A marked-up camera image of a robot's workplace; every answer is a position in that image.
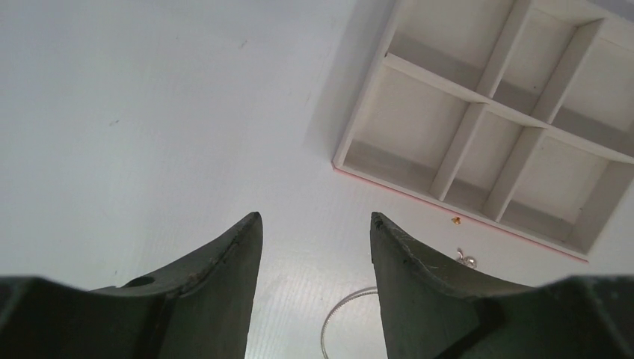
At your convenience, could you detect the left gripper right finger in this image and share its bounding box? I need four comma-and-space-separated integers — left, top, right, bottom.
370, 212, 633, 358

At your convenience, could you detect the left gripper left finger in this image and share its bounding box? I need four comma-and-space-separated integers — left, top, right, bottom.
1, 212, 263, 358

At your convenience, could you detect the pink compartment tray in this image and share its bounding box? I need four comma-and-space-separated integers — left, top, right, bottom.
333, 1, 633, 261

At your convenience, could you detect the silver bangle ring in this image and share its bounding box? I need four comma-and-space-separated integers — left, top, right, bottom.
320, 286, 379, 359

